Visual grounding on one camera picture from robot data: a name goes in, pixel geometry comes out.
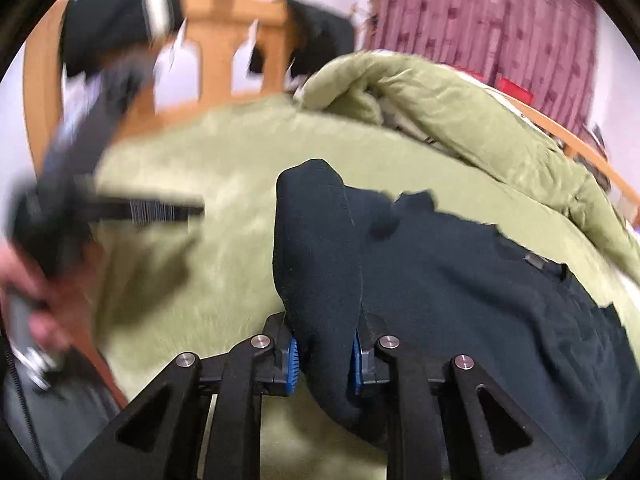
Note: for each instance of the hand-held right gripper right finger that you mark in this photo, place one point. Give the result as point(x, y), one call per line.
point(356, 365)

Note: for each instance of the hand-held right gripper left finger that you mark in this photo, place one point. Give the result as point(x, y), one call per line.
point(292, 365)

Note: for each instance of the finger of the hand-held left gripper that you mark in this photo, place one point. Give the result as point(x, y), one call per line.
point(150, 211)

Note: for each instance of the dark navy printed shirt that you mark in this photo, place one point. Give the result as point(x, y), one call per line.
point(450, 270)

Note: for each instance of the person's left hand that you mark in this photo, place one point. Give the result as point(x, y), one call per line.
point(65, 310)

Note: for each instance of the black cloth with white label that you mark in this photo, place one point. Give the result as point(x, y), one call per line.
point(105, 25)

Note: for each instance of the green quilt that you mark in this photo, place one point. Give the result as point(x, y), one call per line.
point(450, 105)

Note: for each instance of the red box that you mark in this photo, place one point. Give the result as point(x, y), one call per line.
point(515, 90)

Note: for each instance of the maroon striped curtain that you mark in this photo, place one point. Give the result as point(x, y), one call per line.
point(475, 20)

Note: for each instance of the wooden bed frame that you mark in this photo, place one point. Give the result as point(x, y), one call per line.
point(215, 35)

